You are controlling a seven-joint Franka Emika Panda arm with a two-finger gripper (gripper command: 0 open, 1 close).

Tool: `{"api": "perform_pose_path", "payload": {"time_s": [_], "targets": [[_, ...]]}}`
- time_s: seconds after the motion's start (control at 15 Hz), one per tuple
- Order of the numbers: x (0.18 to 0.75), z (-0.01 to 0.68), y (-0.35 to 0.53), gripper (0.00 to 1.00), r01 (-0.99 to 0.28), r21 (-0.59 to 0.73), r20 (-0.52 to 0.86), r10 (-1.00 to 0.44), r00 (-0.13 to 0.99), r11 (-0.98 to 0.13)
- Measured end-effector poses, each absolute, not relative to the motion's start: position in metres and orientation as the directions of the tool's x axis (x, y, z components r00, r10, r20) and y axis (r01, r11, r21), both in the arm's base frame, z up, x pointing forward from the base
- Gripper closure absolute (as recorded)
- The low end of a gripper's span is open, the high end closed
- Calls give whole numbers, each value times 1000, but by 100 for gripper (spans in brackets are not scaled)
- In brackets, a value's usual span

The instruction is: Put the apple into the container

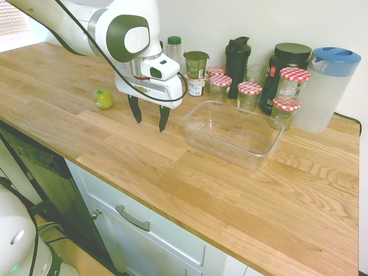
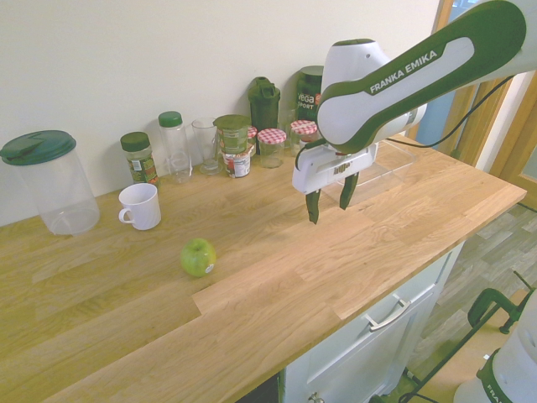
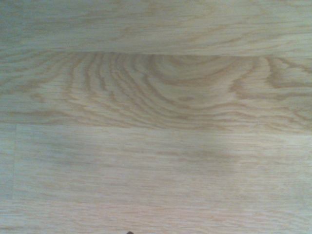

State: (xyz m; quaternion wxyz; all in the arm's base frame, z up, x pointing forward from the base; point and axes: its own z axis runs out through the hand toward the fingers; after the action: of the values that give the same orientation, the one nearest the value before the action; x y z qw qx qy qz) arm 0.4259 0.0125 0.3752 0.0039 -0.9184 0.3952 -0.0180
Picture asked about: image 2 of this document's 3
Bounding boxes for clear plastic rectangular container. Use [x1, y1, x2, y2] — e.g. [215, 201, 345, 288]
[322, 136, 417, 202]

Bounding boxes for white cabinet drawer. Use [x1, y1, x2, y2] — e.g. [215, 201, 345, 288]
[281, 245, 462, 403]

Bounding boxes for dark green shaker bottle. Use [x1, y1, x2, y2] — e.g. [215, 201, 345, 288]
[247, 76, 281, 134]

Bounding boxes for green apple with sticker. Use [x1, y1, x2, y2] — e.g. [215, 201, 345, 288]
[180, 237, 218, 279]

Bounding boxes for small clear glass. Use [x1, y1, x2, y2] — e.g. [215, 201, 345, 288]
[278, 107, 298, 150]

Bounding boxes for clear bottle with green cap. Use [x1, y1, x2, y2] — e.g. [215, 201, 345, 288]
[157, 110, 193, 185]

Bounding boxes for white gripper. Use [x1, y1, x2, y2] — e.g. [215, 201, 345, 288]
[291, 141, 379, 226]

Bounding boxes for white mug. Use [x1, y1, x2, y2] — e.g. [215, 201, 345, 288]
[117, 182, 163, 232]

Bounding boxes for spice jar with dark lid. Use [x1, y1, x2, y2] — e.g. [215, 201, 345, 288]
[119, 131, 161, 189]

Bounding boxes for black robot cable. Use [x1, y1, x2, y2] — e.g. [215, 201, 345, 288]
[388, 69, 519, 149]

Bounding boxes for wooden door frame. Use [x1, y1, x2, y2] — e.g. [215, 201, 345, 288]
[405, 0, 537, 182]

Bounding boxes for clear pitcher with green lid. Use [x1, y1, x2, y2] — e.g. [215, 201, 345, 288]
[0, 129, 102, 237]

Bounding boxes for small jar with red label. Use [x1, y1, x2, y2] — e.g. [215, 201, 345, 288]
[222, 151, 253, 179]

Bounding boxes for dark Vega Sport tub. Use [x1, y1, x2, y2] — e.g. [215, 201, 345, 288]
[295, 64, 326, 123]

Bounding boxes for green lidded plastic tub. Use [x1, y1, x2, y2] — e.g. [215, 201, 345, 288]
[213, 113, 253, 157]

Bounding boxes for tall clear drinking glass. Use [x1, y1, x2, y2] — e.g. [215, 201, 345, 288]
[190, 117, 224, 176]

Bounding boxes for silver drawer handle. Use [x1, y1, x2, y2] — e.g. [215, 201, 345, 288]
[362, 293, 413, 332]

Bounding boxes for green metal clamp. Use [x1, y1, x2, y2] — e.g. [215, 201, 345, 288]
[467, 270, 537, 336]

